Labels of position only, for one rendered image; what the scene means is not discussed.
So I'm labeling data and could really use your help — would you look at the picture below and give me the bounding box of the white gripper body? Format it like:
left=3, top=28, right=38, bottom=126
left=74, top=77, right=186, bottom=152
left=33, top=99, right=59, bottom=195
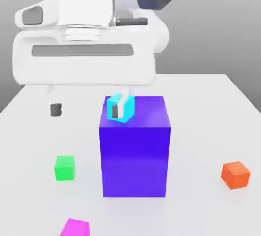
left=12, top=26, right=157, bottom=87

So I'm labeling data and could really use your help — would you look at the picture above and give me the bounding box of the small cyan cube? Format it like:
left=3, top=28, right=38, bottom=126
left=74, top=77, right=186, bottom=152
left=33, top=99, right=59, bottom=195
left=106, top=93, right=136, bottom=124

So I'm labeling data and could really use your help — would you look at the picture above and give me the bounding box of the small green cube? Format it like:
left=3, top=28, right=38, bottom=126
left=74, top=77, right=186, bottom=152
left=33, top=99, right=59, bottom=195
left=54, top=155, right=76, bottom=182

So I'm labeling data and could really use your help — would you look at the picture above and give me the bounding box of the small magenta cube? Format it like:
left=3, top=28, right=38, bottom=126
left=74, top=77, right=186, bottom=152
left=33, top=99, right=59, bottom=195
left=59, top=218, right=91, bottom=236

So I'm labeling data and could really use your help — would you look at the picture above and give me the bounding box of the small orange cube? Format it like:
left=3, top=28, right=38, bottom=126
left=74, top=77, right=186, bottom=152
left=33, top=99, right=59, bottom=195
left=220, top=161, right=251, bottom=190

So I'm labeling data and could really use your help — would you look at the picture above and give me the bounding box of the large blue box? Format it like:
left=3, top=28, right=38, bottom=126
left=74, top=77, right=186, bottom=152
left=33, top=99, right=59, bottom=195
left=98, top=95, right=171, bottom=198

